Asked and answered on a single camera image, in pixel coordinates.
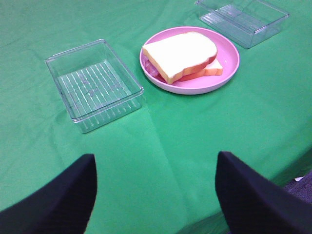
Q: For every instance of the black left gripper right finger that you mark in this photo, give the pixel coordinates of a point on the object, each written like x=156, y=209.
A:
x=252, y=204

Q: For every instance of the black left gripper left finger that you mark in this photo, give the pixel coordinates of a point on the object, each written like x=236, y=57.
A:
x=62, y=206

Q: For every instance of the toast bread slice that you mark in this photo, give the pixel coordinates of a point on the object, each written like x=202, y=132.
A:
x=180, y=55
x=212, y=69

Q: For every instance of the bacon strip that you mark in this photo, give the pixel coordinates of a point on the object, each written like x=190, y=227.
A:
x=151, y=69

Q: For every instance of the clear left plastic container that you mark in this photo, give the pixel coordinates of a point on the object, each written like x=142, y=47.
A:
x=96, y=87

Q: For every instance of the clear plastic container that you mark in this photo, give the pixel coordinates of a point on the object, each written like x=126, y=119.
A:
x=96, y=87
x=246, y=22

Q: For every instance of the pink round plate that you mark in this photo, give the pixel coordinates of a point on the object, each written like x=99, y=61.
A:
x=228, y=56

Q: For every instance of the clear right plastic container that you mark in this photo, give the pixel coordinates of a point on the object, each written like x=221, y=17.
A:
x=246, y=22

